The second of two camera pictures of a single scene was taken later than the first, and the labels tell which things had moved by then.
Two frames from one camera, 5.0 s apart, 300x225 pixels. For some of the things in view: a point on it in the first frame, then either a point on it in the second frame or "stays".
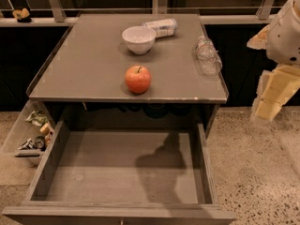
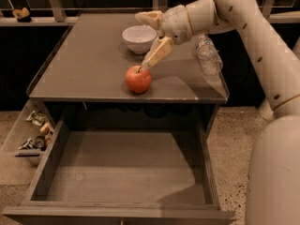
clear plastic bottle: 208,58 stays
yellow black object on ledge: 22,15 stays
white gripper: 283,40 to 175,23
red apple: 137,79 stays
